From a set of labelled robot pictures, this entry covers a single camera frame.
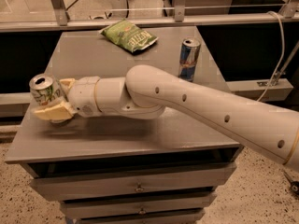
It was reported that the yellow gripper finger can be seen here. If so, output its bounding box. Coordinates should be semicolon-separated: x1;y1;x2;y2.
59;78;76;94
31;97;75;121

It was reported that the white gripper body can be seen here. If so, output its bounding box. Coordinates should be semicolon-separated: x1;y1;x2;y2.
67;77;101;118

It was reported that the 7up soda can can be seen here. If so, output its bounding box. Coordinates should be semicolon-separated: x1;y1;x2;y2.
29;74;65;105

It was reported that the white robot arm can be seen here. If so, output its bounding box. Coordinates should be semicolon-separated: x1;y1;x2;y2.
29;64;299;172

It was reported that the blue silver energy drink can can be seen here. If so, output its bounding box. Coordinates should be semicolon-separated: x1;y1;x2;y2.
178;37;201;82

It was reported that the green chip bag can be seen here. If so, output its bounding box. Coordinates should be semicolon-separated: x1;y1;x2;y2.
99;19;158;53

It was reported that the top grey drawer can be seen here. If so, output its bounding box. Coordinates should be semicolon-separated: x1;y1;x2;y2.
31;162;236;201

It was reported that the grey drawer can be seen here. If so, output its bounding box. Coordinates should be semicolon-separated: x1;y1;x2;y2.
31;162;236;201
61;191;216;218
79;209;205;224

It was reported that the middle grey drawer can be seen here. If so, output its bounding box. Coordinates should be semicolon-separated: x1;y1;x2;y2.
61;191;216;218

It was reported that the bottom grey drawer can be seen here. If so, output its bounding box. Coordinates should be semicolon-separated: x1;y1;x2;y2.
79;209;205;224

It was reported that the black caster wheel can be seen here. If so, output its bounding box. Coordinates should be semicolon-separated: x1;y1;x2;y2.
283;171;299;195

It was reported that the metal railing frame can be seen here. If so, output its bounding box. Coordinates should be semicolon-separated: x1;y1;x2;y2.
0;0;298;33

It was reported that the white cable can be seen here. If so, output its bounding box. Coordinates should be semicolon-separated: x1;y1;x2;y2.
255;10;286;103

